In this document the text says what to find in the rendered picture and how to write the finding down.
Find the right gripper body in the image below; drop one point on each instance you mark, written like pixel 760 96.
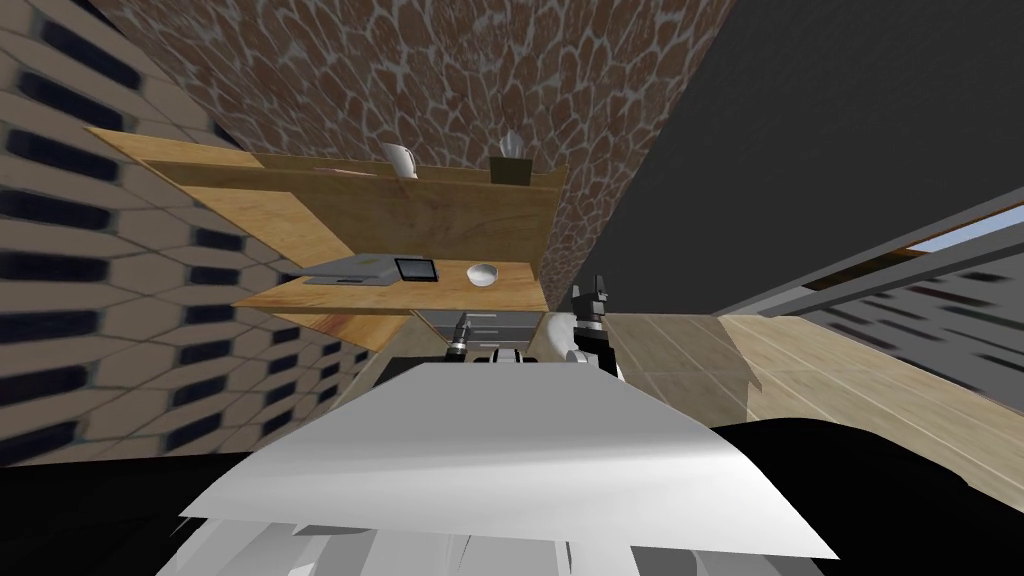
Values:
pixel 590 309

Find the dark tissue box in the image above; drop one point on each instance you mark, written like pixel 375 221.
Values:
pixel 510 170

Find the wooden desk with hutch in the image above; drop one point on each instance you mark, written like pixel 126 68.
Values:
pixel 384 216

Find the white bowl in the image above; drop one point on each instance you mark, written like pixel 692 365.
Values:
pixel 482 275

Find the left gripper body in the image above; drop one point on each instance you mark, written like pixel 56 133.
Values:
pixel 462 330

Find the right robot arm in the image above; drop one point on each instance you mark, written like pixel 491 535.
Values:
pixel 840 496

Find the grey drawer unit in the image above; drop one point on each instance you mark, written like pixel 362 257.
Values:
pixel 496 325

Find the white mug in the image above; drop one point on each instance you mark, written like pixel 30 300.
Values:
pixel 400 160

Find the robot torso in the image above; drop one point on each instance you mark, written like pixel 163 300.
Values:
pixel 496 448

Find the grey laptop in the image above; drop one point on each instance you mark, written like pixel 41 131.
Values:
pixel 352 268

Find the black tablet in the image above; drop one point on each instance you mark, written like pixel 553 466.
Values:
pixel 417 270

